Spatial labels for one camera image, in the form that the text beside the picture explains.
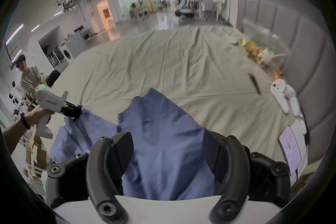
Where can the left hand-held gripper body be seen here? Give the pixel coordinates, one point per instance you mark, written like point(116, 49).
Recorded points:
point(48, 102)

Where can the clear bag of snacks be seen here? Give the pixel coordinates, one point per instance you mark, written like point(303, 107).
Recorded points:
point(259, 52)

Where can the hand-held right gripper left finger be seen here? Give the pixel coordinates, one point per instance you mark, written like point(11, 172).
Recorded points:
point(97, 165)

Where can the person's left forearm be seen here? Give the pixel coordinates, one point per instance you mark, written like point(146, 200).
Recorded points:
point(14, 132)

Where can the white hand controller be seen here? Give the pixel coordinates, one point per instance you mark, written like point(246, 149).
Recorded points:
point(280, 95)
point(293, 99)

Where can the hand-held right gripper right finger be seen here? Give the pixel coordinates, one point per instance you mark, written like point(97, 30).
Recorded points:
point(236, 165)

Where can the thin black stick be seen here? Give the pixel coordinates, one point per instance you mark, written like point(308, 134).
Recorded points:
point(254, 83)

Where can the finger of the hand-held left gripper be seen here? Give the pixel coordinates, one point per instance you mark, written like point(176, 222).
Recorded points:
point(76, 110)

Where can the blue shirt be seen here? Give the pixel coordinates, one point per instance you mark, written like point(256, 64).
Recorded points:
point(162, 144)

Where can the pale printed card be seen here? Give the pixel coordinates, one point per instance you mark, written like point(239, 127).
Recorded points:
point(290, 149)

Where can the white plastic bag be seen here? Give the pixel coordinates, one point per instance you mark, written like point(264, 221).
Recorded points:
point(164, 22)

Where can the stack of cartons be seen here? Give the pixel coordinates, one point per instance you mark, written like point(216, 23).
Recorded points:
point(35, 154)

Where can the white washing machine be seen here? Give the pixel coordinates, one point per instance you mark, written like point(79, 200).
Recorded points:
point(72, 47)

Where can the bed with beige sheet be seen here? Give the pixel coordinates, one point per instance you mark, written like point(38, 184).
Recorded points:
point(178, 65)

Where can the person's left hand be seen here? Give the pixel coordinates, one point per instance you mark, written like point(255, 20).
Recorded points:
point(35, 115)

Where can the grey padded headboard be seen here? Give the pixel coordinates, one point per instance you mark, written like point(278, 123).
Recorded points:
point(296, 39)

